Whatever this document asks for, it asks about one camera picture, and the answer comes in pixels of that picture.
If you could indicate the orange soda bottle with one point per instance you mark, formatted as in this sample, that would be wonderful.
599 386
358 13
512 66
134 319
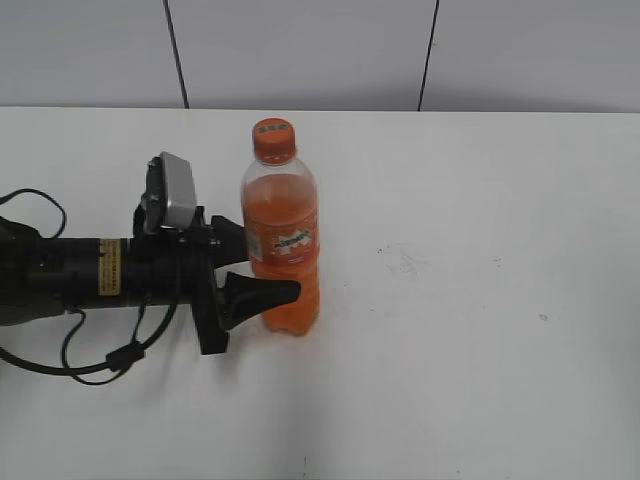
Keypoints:
280 209

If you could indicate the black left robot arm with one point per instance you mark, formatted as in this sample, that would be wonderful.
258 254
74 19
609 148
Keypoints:
43 277

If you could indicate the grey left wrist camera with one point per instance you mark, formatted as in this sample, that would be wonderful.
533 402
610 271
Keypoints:
169 199

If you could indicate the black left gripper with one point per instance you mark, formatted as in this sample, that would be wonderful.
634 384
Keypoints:
174 267

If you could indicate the orange bottle cap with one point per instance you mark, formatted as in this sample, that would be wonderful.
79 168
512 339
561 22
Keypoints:
274 141

